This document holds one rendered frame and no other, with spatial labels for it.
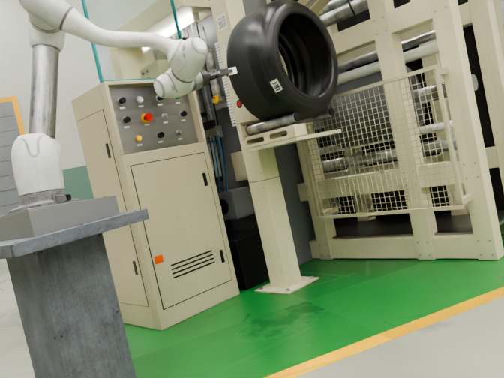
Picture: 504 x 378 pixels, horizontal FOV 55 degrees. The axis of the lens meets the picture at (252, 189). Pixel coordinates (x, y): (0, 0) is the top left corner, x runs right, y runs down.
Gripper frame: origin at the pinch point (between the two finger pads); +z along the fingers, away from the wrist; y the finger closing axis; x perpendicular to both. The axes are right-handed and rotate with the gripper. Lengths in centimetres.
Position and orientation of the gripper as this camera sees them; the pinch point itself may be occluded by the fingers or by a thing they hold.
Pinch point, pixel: (230, 71)
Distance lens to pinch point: 226.8
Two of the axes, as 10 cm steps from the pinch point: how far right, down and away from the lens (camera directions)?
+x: 3.1, 9.4, 1.5
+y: -6.8, 1.1, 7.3
